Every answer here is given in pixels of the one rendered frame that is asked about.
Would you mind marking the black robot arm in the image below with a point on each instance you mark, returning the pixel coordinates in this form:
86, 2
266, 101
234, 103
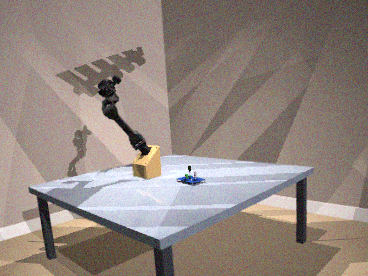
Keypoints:
111, 112

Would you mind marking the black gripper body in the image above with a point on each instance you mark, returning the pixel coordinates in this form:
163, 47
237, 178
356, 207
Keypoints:
116, 80

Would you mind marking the blue circuit board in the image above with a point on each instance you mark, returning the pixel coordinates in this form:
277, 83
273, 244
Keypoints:
190, 178

